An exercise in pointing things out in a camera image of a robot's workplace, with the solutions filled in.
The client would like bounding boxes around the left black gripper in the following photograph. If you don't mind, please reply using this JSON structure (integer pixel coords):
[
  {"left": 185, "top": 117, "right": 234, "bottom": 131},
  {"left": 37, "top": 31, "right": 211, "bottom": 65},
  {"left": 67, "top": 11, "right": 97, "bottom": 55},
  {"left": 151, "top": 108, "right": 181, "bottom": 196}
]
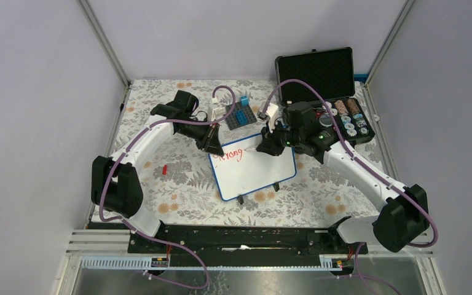
[{"left": 178, "top": 117, "right": 224, "bottom": 156}]

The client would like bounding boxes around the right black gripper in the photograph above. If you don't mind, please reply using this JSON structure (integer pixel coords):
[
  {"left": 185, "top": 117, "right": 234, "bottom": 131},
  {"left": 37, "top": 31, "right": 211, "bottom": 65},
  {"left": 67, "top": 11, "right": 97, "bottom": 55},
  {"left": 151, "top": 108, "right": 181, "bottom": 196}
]
[{"left": 256, "top": 119, "right": 304, "bottom": 157}]

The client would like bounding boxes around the blue framed whiteboard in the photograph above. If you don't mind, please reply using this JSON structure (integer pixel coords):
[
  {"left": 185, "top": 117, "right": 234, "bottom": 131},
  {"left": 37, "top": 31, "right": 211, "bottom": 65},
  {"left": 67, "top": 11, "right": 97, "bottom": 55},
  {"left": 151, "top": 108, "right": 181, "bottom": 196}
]
[{"left": 208, "top": 133, "right": 297, "bottom": 202}]

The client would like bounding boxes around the black poker chip case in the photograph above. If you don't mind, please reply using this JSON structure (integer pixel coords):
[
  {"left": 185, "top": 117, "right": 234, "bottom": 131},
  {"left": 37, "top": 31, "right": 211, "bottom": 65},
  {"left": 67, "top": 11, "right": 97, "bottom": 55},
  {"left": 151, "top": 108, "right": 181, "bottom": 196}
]
[{"left": 275, "top": 47, "right": 375, "bottom": 146}]

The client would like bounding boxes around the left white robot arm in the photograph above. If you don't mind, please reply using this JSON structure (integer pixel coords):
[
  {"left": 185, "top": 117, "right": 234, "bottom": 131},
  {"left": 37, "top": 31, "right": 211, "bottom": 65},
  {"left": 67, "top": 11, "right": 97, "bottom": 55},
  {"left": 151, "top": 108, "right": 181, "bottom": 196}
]
[{"left": 91, "top": 90, "right": 224, "bottom": 253}]

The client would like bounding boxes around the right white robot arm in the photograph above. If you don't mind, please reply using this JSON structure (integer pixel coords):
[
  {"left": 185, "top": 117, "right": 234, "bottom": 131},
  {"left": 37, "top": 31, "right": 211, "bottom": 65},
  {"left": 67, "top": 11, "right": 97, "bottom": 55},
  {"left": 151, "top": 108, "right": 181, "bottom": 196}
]
[{"left": 256, "top": 102, "right": 431, "bottom": 253}]

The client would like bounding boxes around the floral table mat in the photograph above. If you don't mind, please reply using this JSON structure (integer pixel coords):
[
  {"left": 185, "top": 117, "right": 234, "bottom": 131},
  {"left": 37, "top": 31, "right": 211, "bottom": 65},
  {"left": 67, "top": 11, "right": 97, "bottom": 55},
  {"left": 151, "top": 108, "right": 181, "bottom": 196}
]
[{"left": 114, "top": 80, "right": 377, "bottom": 228}]

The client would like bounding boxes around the grey lego baseplate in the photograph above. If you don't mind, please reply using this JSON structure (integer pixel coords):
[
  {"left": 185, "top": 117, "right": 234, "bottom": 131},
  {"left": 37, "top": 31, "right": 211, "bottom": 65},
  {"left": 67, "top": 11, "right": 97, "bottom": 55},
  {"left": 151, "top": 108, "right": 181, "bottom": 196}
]
[{"left": 226, "top": 101, "right": 257, "bottom": 130}]

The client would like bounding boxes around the blue lego brick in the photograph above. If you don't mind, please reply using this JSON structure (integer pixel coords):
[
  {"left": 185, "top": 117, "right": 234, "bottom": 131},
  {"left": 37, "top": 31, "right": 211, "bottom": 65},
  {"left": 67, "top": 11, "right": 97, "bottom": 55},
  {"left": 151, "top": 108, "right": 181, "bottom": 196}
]
[{"left": 240, "top": 95, "right": 250, "bottom": 107}]

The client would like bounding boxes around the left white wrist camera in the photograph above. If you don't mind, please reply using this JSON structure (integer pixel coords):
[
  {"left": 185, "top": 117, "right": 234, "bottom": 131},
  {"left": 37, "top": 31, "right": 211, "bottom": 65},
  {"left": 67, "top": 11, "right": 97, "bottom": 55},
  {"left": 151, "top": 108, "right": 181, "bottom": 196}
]
[{"left": 207, "top": 97, "right": 227, "bottom": 121}]

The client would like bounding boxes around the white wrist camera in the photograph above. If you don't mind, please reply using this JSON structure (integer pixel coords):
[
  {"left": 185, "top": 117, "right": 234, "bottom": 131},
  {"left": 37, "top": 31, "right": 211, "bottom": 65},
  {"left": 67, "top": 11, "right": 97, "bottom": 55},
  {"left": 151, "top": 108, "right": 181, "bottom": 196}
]
[
  {"left": 207, "top": 97, "right": 227, "bottom": 121},
  {"left": 258, "top": 102, "right": 280, "bottom": 133}
]

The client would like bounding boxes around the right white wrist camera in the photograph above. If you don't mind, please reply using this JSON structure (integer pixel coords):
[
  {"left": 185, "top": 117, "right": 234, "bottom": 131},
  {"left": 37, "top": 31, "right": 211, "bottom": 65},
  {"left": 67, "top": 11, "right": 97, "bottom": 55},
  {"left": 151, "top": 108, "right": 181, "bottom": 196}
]
[{"left": 258, "top": 102, "right": 280, "bottom": 133}]

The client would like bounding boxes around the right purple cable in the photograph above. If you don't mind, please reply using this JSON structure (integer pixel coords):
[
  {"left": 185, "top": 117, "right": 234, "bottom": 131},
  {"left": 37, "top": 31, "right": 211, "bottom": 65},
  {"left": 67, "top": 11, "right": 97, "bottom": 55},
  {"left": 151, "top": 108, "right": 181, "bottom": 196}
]
[{"left": 258, "top": 79, "right": 439, "bottom": 295}]

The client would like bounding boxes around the purple cable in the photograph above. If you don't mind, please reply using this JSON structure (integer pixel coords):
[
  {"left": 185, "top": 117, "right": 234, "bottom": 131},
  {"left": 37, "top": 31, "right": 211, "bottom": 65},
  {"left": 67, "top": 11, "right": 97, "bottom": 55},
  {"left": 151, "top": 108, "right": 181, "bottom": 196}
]
[
  {"left": 98, "top": 85, "right": 237, "bottom": 290},
  {"left": 258, "top": 79, "right": 439, "bottom": 295}
]

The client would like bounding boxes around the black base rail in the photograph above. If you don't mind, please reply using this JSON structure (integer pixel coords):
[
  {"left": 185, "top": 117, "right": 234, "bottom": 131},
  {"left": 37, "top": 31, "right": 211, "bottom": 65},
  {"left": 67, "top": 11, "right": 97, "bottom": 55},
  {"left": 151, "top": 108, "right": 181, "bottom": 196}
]
[{"left": 127, "top": 225, "right": 368, "bottom": 267}]

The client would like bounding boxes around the blue corner bracket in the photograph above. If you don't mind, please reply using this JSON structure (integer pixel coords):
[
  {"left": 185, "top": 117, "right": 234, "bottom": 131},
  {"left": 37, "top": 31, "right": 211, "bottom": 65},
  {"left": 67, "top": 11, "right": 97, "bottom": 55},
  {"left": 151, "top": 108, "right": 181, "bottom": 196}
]
[{"left": 354, "top": 74, "right": 369, "bottom": 83}]

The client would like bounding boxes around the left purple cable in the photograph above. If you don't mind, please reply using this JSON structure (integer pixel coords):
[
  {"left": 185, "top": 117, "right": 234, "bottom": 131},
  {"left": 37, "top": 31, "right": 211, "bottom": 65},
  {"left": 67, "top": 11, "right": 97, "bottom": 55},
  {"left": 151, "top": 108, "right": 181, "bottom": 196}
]
[{"left": 98, "top": 85, "right": 237, "bottom": 290}]

